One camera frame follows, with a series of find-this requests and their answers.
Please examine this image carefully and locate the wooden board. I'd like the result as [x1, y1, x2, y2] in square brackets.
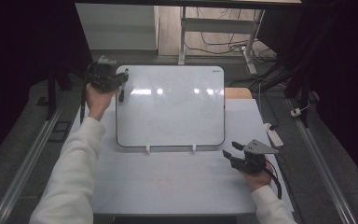
[224, 87, 254, 100]

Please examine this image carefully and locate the black metal stand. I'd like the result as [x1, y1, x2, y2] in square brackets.
[229, 15, 339, 129]
[36, 63, 90, 120]

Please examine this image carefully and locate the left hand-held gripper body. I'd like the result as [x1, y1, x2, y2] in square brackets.
[88, 54, 121, 92]

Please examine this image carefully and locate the white whiteboard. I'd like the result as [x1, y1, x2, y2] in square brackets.
[115, 64, 226, 148]

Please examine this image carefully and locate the black curtain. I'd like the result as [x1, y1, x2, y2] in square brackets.
[0, 0, 97, 171]
[257, 0, 358, 192]

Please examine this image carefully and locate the person's left hand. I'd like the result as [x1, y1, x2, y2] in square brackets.
[85, 82, 119, 122]

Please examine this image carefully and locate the white desk frame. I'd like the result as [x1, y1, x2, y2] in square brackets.
[177, 6, 266, 76]

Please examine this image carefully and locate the aluminium rail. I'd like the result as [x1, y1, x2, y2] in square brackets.
[286, 98, 358, 224]
[0, 102, 67, 224]

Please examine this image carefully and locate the black and white marker pen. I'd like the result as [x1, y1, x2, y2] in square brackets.
[118, 73, 130, 104]

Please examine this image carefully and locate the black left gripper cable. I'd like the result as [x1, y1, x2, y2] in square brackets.
[79, 61, 100, 125]

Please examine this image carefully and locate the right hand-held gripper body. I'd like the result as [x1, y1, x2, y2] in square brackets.
[230, 139, 280, 175]

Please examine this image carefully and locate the white power strip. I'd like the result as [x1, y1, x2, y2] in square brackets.
[263, 122, 284, 148]

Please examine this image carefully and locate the white cabinet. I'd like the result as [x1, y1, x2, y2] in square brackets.
[75, 3, 160, 51]

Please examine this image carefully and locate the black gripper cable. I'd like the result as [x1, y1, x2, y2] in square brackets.
[79, 61, 100, 125]
[262, 159, 283, 201]

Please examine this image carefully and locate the tangle of black floor cables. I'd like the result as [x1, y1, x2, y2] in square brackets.
[185, 7, 279, 64]

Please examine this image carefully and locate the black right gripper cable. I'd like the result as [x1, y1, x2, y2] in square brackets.
[262, 159, 283, 201]

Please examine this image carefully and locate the person's right hand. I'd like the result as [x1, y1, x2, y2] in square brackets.
[240, 163, 276, 191]

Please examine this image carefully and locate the black floor plate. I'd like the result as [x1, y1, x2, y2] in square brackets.
[48, 120, 73, 144]

